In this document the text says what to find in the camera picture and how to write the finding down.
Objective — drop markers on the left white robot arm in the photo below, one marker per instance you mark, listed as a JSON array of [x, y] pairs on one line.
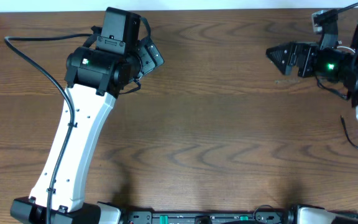
[[111, 57]]

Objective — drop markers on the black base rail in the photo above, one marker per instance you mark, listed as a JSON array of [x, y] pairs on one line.
[[264, 214]]

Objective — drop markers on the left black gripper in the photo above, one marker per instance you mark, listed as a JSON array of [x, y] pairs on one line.
[[151, 55]]

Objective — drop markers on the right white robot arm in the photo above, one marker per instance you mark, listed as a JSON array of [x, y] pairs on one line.
[[321, 59]]

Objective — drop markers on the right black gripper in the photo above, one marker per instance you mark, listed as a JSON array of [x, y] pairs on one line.
[[307, 52]]

